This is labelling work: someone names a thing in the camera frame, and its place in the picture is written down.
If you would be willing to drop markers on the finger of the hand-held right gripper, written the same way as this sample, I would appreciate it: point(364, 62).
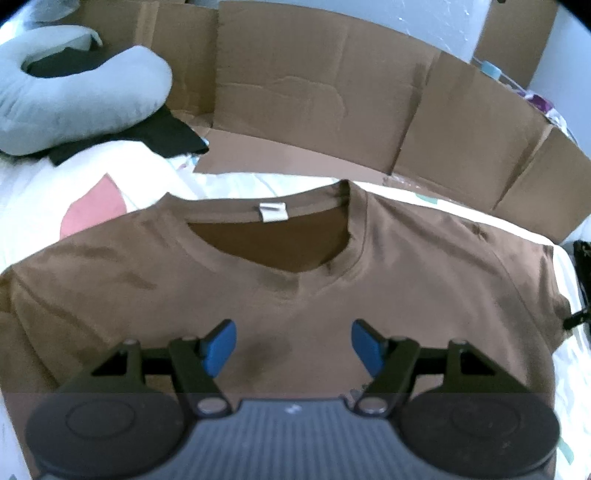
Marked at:
point(579, 319)

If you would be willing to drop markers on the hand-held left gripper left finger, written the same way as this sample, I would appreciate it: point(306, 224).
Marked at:
point(221, 344)

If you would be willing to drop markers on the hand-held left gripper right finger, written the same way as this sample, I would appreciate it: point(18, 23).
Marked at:
point(364, 344)

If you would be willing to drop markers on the brown t-shirt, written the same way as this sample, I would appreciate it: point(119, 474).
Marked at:
point(295, 295)

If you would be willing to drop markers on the black cloth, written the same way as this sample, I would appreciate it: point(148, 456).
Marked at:
point(161, 134)

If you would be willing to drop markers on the purple patterned cloth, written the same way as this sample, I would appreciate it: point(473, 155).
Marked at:
point(538, 99)

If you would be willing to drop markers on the white printed bed sheet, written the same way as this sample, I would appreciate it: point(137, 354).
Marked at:
point(46, 184)

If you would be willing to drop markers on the flattened cardboard sheet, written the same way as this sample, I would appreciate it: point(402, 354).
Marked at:
point(300, 92)

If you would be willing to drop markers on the teal object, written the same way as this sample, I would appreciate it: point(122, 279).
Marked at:
point(489, 68)

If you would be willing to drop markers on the grey neck pillow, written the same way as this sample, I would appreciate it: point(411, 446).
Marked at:
point(92, 101)

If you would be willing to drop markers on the large cardboard box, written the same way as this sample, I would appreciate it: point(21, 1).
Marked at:
point(512, 41)

